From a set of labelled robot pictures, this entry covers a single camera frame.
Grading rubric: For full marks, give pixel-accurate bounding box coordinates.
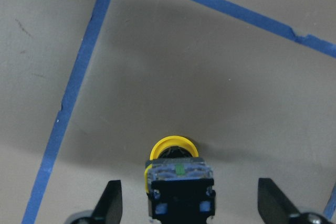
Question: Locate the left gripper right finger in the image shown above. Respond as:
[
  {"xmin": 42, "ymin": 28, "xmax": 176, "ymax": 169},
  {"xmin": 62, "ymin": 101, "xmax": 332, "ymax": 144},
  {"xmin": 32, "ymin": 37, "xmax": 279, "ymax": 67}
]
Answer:
[{"xmin": 257, "ymin": 177, "xmax": 330, "ymax": 224}]

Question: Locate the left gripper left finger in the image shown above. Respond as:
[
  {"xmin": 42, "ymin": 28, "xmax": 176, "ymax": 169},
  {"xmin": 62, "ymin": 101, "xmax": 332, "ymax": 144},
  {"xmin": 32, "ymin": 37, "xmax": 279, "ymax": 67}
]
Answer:
[{"xmin": 64, "ymin": 179, "xmax": 123, "ymax": 224}]

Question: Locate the yellow push button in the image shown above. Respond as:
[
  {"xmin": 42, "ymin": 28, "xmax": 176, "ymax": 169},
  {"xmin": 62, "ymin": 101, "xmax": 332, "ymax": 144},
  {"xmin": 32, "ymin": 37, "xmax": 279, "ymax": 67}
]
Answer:
[{"xmin": 144, "ymin": 135, "xmax": 216, "ymax": 223}]

